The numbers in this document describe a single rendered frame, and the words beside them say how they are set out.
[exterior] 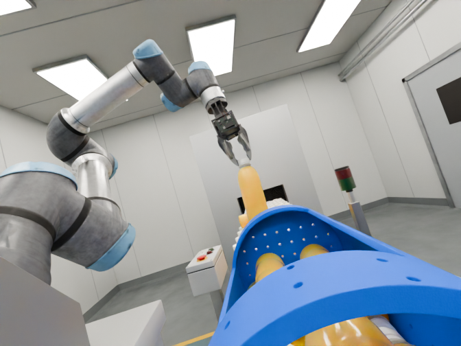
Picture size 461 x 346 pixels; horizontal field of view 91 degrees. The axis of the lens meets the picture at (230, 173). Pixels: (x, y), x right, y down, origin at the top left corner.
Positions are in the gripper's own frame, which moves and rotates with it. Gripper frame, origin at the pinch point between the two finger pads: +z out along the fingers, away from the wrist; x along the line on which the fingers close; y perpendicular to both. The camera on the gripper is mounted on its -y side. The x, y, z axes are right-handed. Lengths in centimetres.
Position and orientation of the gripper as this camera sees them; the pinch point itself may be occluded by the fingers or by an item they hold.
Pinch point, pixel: (243, 159)
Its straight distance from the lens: 73.1
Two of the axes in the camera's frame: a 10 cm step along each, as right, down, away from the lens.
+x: 9.0, -4.4, -0.8
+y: -1.5, -1.2, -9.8
